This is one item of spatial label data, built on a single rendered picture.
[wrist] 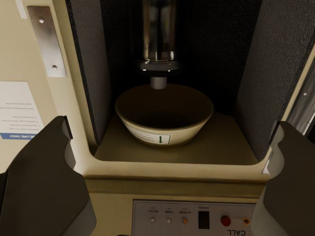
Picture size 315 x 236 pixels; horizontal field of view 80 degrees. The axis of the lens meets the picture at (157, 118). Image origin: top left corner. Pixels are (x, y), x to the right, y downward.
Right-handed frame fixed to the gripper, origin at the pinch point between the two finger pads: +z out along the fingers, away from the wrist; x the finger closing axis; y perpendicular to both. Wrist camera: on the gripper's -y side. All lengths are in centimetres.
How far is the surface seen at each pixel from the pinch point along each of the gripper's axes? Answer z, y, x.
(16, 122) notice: 53, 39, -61
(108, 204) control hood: 6.3, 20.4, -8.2
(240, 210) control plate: 6.1, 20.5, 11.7
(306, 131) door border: 8.0, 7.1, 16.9
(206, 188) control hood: 8.8, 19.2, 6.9
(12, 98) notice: 53, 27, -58
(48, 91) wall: 53, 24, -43
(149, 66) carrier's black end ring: 14.4, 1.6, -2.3
